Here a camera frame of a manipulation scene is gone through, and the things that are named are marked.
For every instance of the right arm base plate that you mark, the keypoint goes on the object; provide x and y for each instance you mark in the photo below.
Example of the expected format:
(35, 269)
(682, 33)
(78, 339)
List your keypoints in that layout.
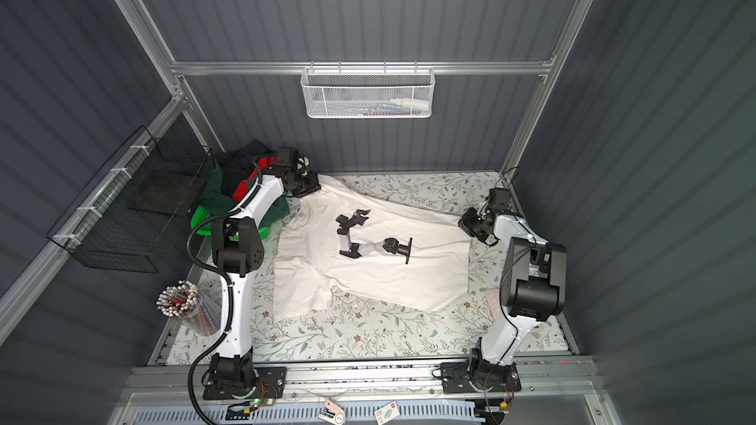
(457, 378)

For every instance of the black t shirt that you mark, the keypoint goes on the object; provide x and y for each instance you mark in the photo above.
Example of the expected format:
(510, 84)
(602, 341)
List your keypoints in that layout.
(237, 165)

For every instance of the dark green t shirt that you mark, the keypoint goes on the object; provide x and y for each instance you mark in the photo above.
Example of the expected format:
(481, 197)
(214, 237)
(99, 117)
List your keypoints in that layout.
(213, 201)

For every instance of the white bottle in basket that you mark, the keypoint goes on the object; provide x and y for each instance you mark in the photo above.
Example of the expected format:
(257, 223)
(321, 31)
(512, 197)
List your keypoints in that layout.
(413, 105)

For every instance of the white tag left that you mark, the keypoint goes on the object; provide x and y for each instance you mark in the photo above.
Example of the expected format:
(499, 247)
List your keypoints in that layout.
(332, 413)

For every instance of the red t shirt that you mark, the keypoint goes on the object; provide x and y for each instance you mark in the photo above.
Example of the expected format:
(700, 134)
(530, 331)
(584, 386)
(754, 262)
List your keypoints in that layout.
(244, 185)

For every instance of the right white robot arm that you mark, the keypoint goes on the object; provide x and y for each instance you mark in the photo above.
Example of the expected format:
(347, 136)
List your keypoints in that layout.
(532, 288)

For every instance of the white tag with red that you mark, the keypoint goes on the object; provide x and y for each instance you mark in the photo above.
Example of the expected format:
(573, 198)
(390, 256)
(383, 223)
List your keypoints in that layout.
(387, 413)

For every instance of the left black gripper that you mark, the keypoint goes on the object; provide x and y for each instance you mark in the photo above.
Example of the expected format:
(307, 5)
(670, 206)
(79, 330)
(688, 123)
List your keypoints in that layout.
(312, 186)

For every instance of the white wire mesh basket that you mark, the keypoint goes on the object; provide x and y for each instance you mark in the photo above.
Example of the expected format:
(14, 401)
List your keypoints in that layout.
(363, 93)

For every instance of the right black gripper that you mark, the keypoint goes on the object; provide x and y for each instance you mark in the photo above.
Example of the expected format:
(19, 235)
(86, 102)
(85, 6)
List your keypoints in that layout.
(468, 223)

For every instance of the black wire mesh basket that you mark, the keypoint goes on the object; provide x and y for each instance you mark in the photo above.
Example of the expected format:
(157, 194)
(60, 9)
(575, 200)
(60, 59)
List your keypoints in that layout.
(138, 219)

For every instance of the aluminium mounting rail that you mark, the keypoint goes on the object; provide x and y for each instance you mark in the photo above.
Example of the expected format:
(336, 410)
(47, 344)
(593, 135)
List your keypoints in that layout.
(362, 380)

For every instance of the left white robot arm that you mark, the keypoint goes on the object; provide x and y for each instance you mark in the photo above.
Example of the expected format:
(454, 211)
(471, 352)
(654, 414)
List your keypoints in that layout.
(238, 252)

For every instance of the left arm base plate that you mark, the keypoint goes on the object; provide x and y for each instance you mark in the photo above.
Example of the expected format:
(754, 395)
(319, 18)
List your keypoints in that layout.
(262, 385)

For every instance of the cup of markers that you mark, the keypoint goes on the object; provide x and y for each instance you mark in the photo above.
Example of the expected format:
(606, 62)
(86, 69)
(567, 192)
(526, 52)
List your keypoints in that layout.
(194, 309)

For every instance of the pink calculator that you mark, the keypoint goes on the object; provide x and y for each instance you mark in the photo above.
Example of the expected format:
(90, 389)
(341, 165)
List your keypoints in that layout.
(492, 301)

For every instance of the white printed t shirt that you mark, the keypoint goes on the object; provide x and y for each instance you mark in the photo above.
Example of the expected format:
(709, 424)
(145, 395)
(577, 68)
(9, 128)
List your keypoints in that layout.
(370, 248)

